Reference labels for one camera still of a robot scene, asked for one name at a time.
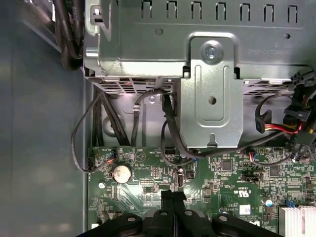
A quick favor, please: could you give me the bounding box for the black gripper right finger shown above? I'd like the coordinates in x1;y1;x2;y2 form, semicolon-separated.
174;192;279;237

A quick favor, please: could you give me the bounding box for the green motherboard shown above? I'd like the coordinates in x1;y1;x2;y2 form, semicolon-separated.
87;145;316;237

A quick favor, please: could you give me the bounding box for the thick black cable bundle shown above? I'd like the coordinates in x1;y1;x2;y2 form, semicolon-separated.
53;0;86;72

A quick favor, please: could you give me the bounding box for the silver drive cage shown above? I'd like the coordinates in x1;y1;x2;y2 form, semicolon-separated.
83;0;316;149

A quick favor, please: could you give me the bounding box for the silver coin battery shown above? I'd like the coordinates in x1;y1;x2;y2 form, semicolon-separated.
112;164;131;183

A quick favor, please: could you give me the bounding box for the silver finned heatsink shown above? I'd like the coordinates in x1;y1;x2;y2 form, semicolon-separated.
278;206;316;237

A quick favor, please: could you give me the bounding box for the thin black fan cable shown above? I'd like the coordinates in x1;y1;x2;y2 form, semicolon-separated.
71;93;117;173

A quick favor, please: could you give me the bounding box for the black PC case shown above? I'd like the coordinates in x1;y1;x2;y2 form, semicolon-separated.
0;0;316;237

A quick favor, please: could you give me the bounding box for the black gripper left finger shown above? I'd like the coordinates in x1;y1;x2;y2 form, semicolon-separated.
85;189;175;237

